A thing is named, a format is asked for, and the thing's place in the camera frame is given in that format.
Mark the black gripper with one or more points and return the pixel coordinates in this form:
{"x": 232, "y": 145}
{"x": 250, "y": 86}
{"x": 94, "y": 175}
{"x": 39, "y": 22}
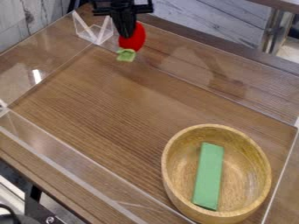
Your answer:
{"x": 123, "y": 11}

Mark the red plush strawberry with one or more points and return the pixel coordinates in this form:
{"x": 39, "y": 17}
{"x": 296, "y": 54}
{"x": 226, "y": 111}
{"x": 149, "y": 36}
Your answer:
{"x": 131, "y": 45}

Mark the metal table leg background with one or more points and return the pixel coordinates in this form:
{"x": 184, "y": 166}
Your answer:
{"x": 277, "y": 30}

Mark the green rectangular block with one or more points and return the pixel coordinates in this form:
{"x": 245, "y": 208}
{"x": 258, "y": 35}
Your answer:
{"x": 206, "y": 193}

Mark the wooden oval bowl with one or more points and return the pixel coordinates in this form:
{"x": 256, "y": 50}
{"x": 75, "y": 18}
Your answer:
{"x": 246, "y": 173}

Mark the clear acrylic corner bracket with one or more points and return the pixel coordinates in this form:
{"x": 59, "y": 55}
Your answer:
{"x": 97, "y": 33}

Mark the clear acrylic tray wall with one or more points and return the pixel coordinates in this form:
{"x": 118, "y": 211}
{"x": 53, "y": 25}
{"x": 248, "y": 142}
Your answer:
{"x": 91, "y": 190}

